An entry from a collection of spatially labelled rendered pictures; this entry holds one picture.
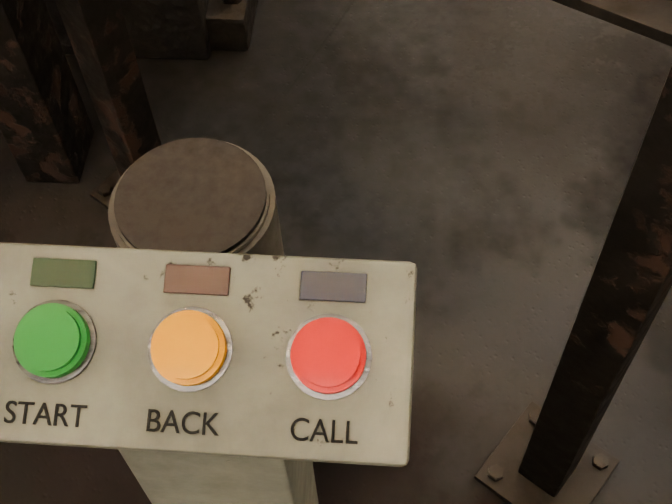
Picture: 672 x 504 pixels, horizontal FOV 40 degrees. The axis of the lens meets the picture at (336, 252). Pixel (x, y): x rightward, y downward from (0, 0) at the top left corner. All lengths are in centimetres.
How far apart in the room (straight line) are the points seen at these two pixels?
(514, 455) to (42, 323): 71
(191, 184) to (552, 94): 86
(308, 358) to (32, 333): 15
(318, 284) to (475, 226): 79
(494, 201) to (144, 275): 84
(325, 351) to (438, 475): 64
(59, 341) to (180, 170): 21
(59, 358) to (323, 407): 14
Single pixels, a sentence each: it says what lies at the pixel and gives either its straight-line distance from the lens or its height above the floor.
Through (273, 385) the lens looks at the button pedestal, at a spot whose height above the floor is 59.
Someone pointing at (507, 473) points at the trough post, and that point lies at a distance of 111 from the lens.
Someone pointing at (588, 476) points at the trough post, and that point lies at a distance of 113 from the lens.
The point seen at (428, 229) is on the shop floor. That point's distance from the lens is 127.
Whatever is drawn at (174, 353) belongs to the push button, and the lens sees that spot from 50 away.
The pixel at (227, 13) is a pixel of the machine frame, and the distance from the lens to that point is 146.
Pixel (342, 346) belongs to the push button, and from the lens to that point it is 49.
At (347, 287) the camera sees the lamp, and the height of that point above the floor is 61.
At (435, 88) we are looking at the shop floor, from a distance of 143.
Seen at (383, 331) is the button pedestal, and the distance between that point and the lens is 50.
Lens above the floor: 105
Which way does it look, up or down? 57 degrees down
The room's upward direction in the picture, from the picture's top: 3 degrees counter-clockwise
